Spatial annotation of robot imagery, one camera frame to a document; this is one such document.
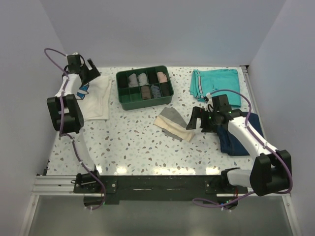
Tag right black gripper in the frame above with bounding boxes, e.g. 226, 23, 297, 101
186, 106, 220, 133

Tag grey cream underwear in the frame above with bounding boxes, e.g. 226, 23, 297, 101
154, 107, 194, 142

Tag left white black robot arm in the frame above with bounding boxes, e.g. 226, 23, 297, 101
47, 54, 104, 194

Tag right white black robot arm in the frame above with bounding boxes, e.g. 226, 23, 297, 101
186, 107, 293, 196

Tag black rolled underwear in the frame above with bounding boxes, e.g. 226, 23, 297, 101
160, 83, 172, 97

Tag pink rolled underwear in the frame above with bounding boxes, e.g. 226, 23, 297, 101
157, 71, 168, 83

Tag brown rolled underwear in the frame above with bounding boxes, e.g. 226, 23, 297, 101
140, 86, 152, 100

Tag teal folded shorts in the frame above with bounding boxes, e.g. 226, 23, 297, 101
189, 69, 241, 108

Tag white daisy print shirt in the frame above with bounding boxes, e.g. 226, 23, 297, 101
75, 75, 112, 121

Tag grey striped rolled sock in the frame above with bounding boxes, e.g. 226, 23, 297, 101
128, 73, 138, 88

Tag navy striped rolled sock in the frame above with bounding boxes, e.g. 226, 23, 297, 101
150, 84, 162, 99

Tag navy folded garment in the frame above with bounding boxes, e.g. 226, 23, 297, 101
217, 113, 264, 156

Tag white grey rolled sock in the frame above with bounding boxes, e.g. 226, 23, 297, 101
137, 73, 149, 86

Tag green compartment organizer tray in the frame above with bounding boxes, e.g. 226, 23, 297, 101
116, 65, 174, 111

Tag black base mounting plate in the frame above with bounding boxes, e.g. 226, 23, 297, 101
71, 174, 248, 206

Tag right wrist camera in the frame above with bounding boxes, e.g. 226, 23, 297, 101
206, 94, 232, 113

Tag aluminium frame rail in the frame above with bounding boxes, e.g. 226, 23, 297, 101
31, 175, 79, 196

